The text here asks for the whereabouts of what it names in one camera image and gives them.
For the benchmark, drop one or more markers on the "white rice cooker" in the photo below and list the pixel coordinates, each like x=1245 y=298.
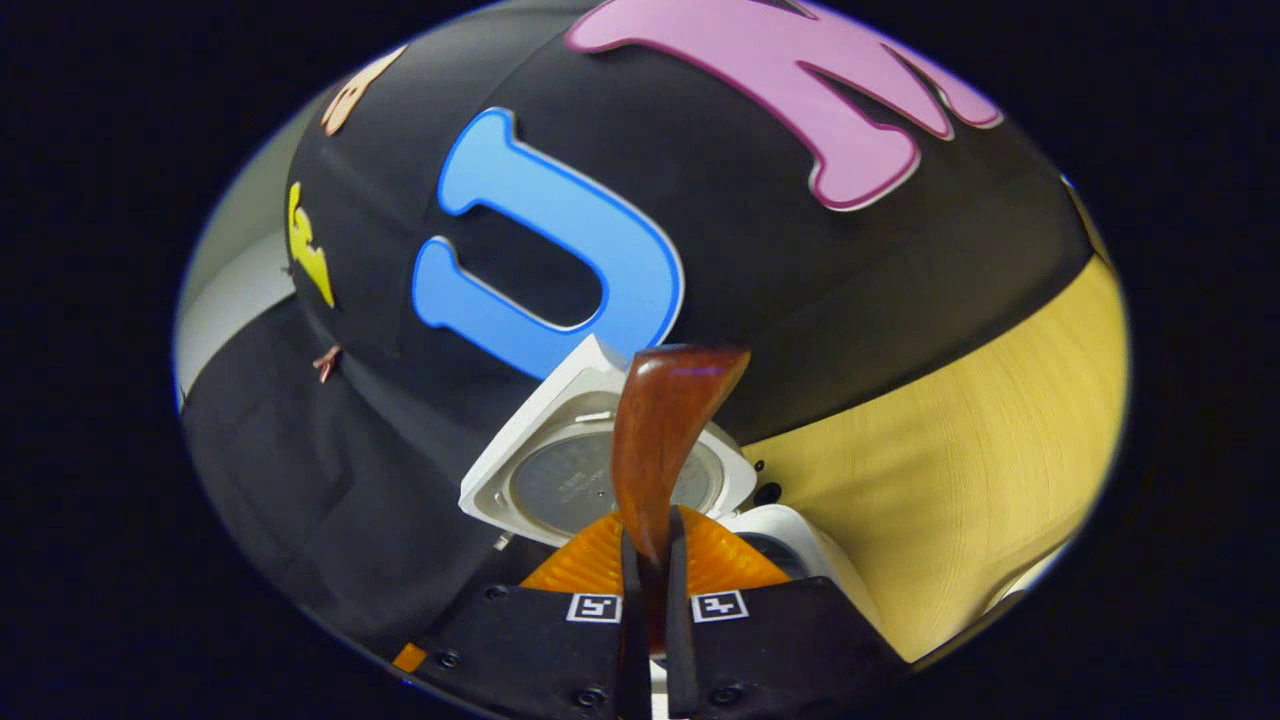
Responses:
x=545 y=420

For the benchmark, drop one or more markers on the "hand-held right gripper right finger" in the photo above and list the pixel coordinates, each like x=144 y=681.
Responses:
x=678 y=620

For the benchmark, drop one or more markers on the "copper clip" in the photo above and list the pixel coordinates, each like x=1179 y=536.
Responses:
x=326 y=362

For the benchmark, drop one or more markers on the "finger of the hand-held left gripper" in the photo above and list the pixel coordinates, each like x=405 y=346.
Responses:
x=409 y=657

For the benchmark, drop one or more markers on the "brown wooden spoon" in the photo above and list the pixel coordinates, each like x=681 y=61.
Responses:
x=660 y=430

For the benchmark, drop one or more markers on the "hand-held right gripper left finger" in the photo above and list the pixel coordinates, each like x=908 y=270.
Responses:
x=633 y=620

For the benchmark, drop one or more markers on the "black backdrop cloth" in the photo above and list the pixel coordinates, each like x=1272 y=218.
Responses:
x=800 y=290

